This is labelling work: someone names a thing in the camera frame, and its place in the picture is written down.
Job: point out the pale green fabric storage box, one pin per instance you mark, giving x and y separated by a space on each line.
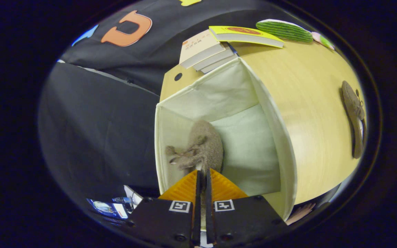
246 144

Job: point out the yellow book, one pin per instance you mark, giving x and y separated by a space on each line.
240 31

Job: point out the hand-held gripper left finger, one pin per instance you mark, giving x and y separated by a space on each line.
197 213

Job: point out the beige book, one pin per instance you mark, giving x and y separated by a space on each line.
198 46

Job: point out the watermelon slice plush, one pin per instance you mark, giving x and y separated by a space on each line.
284 31

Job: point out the white paper sheet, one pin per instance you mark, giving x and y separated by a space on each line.
133 197

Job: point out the blue book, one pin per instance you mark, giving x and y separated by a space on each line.
219 64

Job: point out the white book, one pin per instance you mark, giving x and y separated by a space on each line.
212 58

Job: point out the blue printed packet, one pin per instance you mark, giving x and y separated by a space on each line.
103 207

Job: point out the pink and green plush toy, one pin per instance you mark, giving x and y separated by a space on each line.
324 41

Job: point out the brown fuzzy shoe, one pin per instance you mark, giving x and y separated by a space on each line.
207 144
352 103

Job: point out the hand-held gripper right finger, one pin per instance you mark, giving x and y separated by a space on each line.
209 213

